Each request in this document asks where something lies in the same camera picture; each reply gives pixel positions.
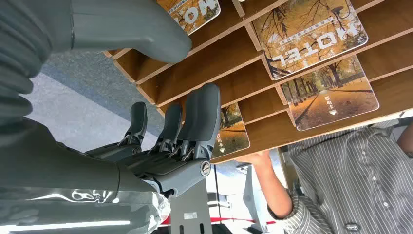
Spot hotel card with orange path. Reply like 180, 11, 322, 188
211, 102, 251, 159

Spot person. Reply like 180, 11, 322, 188
234, 119, 413, 234

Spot hotel card with tree avenue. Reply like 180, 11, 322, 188
280, 55, 380, 132

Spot wooden card rack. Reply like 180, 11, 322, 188
102, 0, 413, 164

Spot hotel card with large lettering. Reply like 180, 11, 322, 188
252, 0, 369, 81

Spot hotel card with cropped print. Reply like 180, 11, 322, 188
156, 0, 222, 36

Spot grey angled stand leg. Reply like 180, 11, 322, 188
242, 164, 269, 234

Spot red barrier strip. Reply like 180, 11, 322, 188
160, 215, 278, 226

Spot grey slotted metal stand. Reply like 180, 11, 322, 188
169, 178, 214, 234

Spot ribbed grey right arm sleeve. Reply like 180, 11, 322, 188
0, 0, 74, 125

